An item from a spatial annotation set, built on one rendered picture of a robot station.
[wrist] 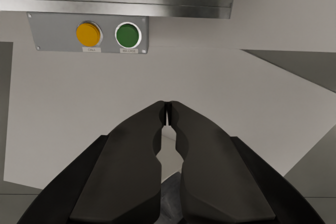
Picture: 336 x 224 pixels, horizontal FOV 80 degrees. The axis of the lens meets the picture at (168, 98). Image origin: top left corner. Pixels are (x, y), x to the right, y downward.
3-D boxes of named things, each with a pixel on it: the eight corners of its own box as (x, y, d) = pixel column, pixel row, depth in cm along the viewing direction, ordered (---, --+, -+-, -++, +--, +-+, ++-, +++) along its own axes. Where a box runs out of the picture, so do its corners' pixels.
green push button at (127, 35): (139, 45, 39) (138, 48, 37) (118, 44, 39) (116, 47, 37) (139, 23, 37) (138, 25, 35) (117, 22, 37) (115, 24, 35)
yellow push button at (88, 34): (103, 44, 39) (100, 47, 37) (81, 43, 38) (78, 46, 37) (100, 22, 37) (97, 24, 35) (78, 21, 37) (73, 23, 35)
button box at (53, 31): (149, 46, 44) (147, 55, 39) (50, 43, 43) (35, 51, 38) (148, 12, 41) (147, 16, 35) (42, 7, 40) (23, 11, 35)
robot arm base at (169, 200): (165, 191, 64) (187, 219, 60) (127, 222, 52) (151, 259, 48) (187, 163, 56) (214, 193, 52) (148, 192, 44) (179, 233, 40)
